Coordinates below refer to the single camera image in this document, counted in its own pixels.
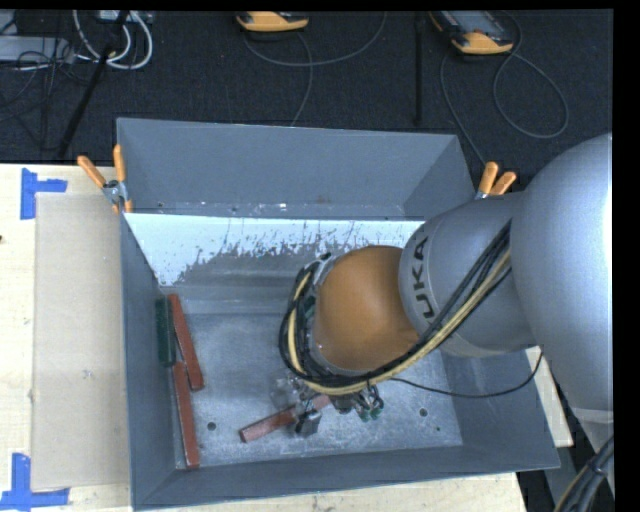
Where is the grey metal bin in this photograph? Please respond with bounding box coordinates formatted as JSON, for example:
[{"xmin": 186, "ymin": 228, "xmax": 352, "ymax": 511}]
[{"xmin": 115, "ymin": 117, "xmax": 562, "ymax": 512}]

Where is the dark green flat block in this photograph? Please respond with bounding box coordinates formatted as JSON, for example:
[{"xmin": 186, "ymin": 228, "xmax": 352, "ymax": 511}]
[{"xmin": 154, "ymin": 297, "xmax": 178, "ymax": 368}]

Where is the pale wood flat board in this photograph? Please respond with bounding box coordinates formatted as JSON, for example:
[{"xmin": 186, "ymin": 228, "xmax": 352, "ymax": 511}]
[{"xmin": 30, "ymin": 192, "xmax": 132, "ymax": 494}]

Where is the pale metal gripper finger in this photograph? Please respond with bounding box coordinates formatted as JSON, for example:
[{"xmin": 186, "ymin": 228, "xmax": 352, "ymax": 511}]
[
  {"xmin": 271, "ymin": 377, "xmax": 305, "ymax": 409},
  {"xmin": 293, "ymin": 408, "xmax": 323, "ymax": 437}
]

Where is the red-brown flat block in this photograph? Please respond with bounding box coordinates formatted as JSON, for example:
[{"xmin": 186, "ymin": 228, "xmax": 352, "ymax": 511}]
[
  {"xmin": 167, "ymin": 293, "xmax": 206, "ymax": 392},
  {"xmin": 238, "ymin": 394, "xmax": 333, "ymax": 444},
  {"xmin": 171, "ymin": 361, "xmax": 202, "ymax": 470}
]

